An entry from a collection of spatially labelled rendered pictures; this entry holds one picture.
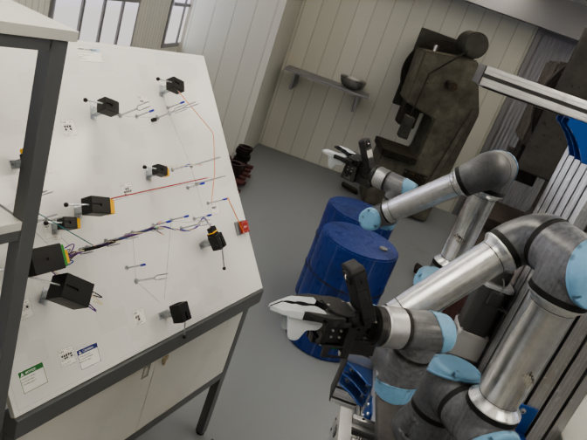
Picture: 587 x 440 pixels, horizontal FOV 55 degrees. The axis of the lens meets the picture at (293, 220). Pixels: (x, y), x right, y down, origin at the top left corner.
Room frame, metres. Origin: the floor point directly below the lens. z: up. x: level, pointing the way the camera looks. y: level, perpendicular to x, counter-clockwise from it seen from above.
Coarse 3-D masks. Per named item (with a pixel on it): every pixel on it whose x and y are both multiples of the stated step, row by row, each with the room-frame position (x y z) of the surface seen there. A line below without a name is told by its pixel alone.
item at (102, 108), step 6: (96, 102) 1.65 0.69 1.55; (102, 102) 1.67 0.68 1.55; (108, 102) 1.68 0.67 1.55; (114, 102) 1.70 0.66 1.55; (90, 108) 1.71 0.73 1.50; (96, 108) 1.70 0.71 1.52; (102, 108) 1.66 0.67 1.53; (108, 108) 1.67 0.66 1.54; (114, 108) 1.69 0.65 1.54; (90, 114) 1.70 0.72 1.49; (96, 114) 1.71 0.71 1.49; (108, 114) 1.69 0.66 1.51; (114, 114) 1.70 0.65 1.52
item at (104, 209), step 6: (84, 198) 1.45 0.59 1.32; (90, 198) 1.44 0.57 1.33; (96, 198) 1.46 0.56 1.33; (102, 198) 1.48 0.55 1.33; (108, 198) 1.50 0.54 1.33; (66, 204) 1.39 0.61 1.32; (72, 204) 1.41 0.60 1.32; (78, 204) 1.42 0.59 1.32; (84, 204) 1.43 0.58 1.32; (90, 204) 1.44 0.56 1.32; (96, 204) 1.45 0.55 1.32; (102, 204) 1.47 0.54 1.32; (108, 204) 1.49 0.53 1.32; (78, 210) 1.48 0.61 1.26; (84, 210) 1.44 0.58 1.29; (90, 210) 1.43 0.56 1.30; (96, 210) 1.44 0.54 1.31; (102, 210) 1.46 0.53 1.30; (108, 210) 1.48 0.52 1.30; (78, 216) 1.49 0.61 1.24; (96, 216) 1.48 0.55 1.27; (102, 216) 1.49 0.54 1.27
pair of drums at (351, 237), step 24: (336, 216) 3.72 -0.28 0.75; (336, 240) 3.19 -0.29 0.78; (360, 240) 3.33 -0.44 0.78; (384, 240) 3.48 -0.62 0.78; (312, 264) 3.26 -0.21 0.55; (336, 264) 3.11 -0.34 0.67; (384, 264) 3.15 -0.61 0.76; (312, 288) 3.17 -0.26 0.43; (336, 288) 3.09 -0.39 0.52; (336, 360) 3.12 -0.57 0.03
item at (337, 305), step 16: (320, 304) 0.85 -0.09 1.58; (336, 304) 0.85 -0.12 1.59; (352, 304) 0.87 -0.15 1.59; (352, 320) 0.82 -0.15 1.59; (384, 320) 0.86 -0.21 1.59; (320, 336) 0.81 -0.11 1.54; (336, 336) 0.82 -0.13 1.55; (352, 336) 0.82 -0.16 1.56; (368, 336) 0.86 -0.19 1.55; (384, 336) 0.85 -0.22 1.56; (352, 352) 0.84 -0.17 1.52; (368, 352) 0.85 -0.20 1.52
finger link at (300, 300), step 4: (288, 296) 0.83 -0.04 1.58; (292, 296) 0.84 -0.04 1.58; (296, 296) 0.84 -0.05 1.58; (300, 296) 0.85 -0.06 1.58; (280, 300) 0.81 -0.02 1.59; (284, 300) 0.81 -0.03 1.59; (288, 300) 0.81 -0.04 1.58; (292, 300) 0.82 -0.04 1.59; (296, 300) 0.82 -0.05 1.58; (300, 300) 0.83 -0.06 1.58; (304, 300) 0.83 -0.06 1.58; (308, 300) 0.84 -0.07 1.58; (312, 300) 0.84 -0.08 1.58; (272, 304) 0.80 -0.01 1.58; (300, 304) 0.83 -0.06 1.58; (304, 304) 0.83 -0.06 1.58; (308, 304) 0.83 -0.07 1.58; (312, 304) 0.83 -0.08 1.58; (284, 316) 0.82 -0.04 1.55; (280, 320) 0.82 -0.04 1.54; (284, 320) 0.82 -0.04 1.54; (280, 324) 0.82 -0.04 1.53; (284, 324) 0.82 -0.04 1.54; (284, 328) 0.82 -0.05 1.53
